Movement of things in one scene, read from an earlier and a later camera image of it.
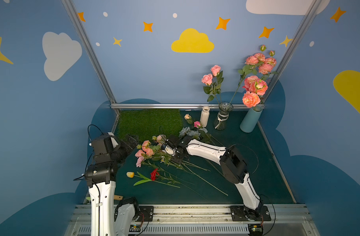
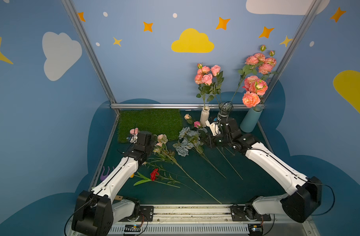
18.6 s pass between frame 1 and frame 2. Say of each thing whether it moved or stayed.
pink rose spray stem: stayed
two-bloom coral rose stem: stayed
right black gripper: moved
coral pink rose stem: stayed
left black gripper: moved
